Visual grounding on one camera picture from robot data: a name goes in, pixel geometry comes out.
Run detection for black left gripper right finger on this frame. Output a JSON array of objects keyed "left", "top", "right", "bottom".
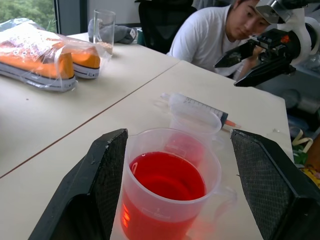
[{"left": 229, "top": 129, "right": 320, "bottom": 240}]

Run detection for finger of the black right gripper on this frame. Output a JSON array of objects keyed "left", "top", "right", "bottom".
[
  {"left": 233, "top": 58, "right": 288, "bottom": 88},
  {"left": 214, "top": 41, "right": 259, "bottom": 69}
]

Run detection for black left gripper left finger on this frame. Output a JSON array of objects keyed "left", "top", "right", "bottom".
[{"left": 27, "top": 128, "right": 129, "bottom": 240}]

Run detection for large plastic syringe orange tip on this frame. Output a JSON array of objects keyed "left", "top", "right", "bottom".
[{"left": 154, "top": 91, "right": 242, "bottom": 131}]

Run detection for small clear plastic cup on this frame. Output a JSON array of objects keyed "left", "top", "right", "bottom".
[{"left": 166, "top": 109, "right": 225, "bottom": 151}]

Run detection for plastic beaker with red liquid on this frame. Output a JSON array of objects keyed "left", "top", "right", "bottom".
[{"left": 119, "top": 127, "right": 238, "bottom": 240}]

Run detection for person in white t-shirt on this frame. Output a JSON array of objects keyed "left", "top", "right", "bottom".
[{"left": 166, "top": 0, "right": 274, "bottom": 81}]

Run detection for yellow printed package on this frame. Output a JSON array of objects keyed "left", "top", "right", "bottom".
[{"left": 300, "top": 164, "right": 320, "bottom": 189}]

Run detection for black office chair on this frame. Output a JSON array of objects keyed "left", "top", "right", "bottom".
[{"left": 134, "top": 0, "right": 198, "bottom": 55}]

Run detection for grey fabric bundle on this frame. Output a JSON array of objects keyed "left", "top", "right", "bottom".
[{"left": 87, "top": 18, "right": 139, "bottom": 45}]

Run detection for orange canvas sneaker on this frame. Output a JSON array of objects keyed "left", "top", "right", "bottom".
[
  {"left": 0, "top": 39, "right": 77, "bottom": 92},
  {"left": 47, "top": 37, "right": 102, "bottom": 80}
]

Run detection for clear glass mug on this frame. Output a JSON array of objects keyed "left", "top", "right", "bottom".
[{"left": 92, "top": 9, "right": 117, "bottom": 55}]

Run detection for orange sneakers in plastic bag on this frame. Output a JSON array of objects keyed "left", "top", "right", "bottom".
[{"left": 0, "top": 18, "right": 113, "bottom": 93}]

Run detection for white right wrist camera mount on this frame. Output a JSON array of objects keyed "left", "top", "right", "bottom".
[{"left": 276, "top": 9, "right": 320, "bottom": 67}]

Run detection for white strap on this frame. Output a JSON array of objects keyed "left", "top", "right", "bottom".
[{"left": 291, "top": 128, "right": 314, "bottom": 148}]

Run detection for dark window frame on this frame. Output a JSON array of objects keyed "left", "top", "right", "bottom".
[{"left": 53, "top": 0, "right": 89, "bottom": 36}]

